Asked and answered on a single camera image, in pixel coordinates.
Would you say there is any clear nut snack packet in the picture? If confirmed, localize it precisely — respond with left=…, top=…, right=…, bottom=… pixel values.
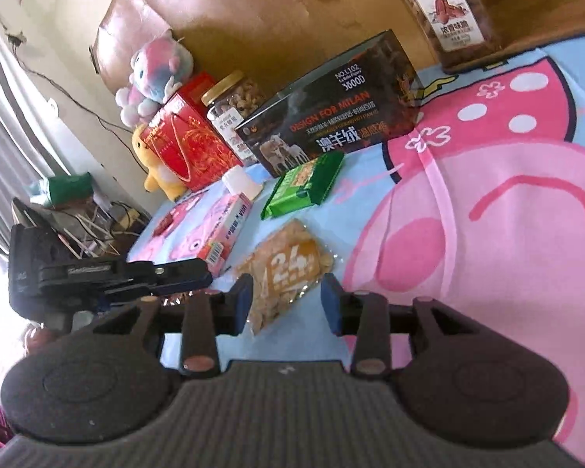
left=234, top=219, right=335, bottom=336

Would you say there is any yellow plush toy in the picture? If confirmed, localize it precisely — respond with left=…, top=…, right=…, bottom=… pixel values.
left=133, top=124, right=188, bottom=200

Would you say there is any brown seat cushion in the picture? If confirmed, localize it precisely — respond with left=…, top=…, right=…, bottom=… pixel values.
left=90, top=0, right=186, bottom=93

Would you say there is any black printed storage box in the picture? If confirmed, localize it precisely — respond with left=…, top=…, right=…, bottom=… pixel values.
left=234, top=29, right=417, bottom=179

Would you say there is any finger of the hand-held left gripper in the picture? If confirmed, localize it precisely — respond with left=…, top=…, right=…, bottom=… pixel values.
left=102, top=274, right=213, bottom=303
left=122, top=259, right=209, bottom=278

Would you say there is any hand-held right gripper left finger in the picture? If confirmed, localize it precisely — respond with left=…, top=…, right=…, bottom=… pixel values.
left=92, top=274, right=254, bottom=378

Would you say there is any red gift box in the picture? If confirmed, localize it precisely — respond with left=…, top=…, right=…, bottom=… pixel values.
left=145, top=72, right=245, bottom=192

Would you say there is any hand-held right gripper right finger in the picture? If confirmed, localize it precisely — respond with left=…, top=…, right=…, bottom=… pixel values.
left=322, top=274, right=476, bottom=378

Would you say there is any green snack packet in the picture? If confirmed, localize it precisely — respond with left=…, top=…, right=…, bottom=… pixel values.
left=261, top=151, right=346, bottom=220

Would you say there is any grey curtain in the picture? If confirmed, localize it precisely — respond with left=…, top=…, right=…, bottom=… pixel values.
left=0, top=0, right=79, bottom=254

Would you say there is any person's left hand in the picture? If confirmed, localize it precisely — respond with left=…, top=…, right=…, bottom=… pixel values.
left=22, top=326, right=54, bottom=356

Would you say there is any pile of cables and sticks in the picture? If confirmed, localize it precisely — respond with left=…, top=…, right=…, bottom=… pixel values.
left=12, top=190, right=152, bottom=260

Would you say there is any small white container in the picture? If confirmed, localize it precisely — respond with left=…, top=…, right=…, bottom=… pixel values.
left=223, top=166, right=263, bottom=200

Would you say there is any pink blue plush toy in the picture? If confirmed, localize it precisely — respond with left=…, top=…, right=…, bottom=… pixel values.
left=114, top=29, right=196, bottom=128

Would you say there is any pink carton box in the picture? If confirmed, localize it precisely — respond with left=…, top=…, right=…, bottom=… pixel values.
left=173, top=192, right=252, bottom=276

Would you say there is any black wall cable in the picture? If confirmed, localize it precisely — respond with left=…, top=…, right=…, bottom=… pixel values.
left=5, top=32, right=144, bottom=157

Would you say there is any printed blanket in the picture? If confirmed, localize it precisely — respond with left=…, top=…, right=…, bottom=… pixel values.
left=127, top=44, right=585, bottom=466

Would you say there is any green plastic bag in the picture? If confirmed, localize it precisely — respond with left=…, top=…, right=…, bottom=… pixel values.
left=29, top=173, right=96, bottom=208

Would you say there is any pecan jar with gold lid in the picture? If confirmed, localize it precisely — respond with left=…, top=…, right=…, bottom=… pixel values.
left=378, top=0, right=503, bottom=74

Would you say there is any wooden headboard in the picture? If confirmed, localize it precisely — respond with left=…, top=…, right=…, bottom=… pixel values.
left=127, top=0, right=469, bottom=103

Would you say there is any cashew jar with gold lid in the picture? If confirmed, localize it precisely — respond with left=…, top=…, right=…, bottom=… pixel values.
left=201, top=71, right=266, bottom=167

